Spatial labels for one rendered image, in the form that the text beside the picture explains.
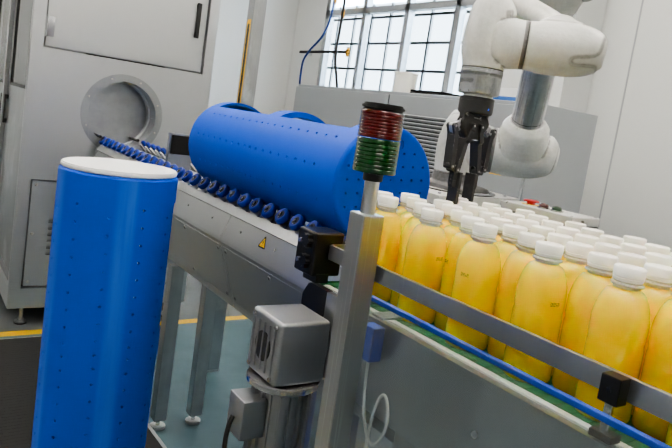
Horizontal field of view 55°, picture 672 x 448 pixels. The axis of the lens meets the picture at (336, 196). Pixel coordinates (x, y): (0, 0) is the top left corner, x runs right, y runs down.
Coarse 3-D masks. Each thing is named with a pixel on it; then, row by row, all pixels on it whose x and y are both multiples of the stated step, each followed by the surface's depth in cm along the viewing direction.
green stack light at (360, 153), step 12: (360, 144) 91; (372, 144) 90; (384, 144) 90; (396, 144) 91; (360, 156) 91; (372, 156) 90; (384, 156) 90; (396, 156) 92; (360, 168) 91; (372, 168) 90; (384, 168) 90; (396, 168) 93
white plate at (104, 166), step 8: (64, 160) 153; (72, 160) 156; (80, 160) 158; (88, 160) 160; (96, 160) 163; (104, 160) 166; (112, 160) 168; (120, 160) 171; (128, 160) 174; (72, 168) 149; (80, 168) 148; (88, 168) 148; (96, 168) 148; (104, 168) 150; (112, 168) 152; (120, 168) 154; (128, 168) 156; (136, 168) 159; (144, 168) 161; (152, 168) 164; (160, 168) 166; (168, 168) 169; (120, 176) 148; (128, 176) 149; (136, 176) 149; (144, 176) 151; (152, 176) 152; (160, 176) 154; (168, 176) 157
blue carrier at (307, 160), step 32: (192, 128) 210; (224, 128) 192; (256, 128) 177; (288, 128) 165; (320, 128) 155; (352, 128) 147; (192, 160) 211; (224, 160) 188; (256, 160) 171; (288, 160) 157; (320, 160) 146; (352, 160) 142; (416, 160) 152; (256, 192) 177; (288, 192) 158; (320, 192) 145; (352, 192) 143; (416, 192) 154
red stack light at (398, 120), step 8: (368, 112) 90; (376, 112) 89; (384, 112) 89; (392, 112) 90; (360, 120) 92; (368, 120) 90; (376, 120) 90; (384, 120) 89; (392, 120) 90; (400, 120) 91; (360, 128) 92; (368, 128) 90; (376, 128) 90; (384, 128) 90; (392, 128) 90; (400, 128) 91; (368, 136) 90; (376, 136) 90; (384, 136) 90; (392, 136) 90; (400, 136) 92
